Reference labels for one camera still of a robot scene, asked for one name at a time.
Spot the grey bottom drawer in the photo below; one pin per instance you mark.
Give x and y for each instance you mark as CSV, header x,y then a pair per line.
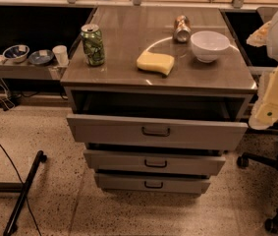
x,y
151,183

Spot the black stand leg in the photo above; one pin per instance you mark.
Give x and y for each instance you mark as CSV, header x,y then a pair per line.
x,y
22,189

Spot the green soda can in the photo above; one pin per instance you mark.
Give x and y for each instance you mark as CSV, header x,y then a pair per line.
x,y
93,44

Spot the grey side shelf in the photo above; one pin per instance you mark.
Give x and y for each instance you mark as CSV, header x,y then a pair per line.
x,y
26,71

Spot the white paper cup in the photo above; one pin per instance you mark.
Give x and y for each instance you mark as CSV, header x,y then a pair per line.
x,y
60,52

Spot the lying brown soda can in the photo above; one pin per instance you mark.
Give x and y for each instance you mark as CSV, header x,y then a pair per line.
x,y
182,29

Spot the yellow-white gripper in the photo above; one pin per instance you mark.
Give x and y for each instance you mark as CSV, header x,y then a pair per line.
x,y
265,113

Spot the yellow sponge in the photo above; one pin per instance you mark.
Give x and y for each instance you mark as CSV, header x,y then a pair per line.
x,y
156,62

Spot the white blue bowl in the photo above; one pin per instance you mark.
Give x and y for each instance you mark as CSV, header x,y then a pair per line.
x,y
16,53

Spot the grey drawer cabinet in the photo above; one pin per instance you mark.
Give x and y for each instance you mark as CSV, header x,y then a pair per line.
x,y
218,91

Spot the grey drawer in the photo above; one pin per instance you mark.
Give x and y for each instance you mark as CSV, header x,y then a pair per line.
x,y
151,183
155,132
153,162

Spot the grey middle drawer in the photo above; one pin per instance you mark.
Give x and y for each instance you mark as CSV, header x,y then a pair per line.
x,y
153,162

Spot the grey top drawer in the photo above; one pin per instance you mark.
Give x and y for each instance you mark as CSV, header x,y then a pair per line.
x,y
155,132

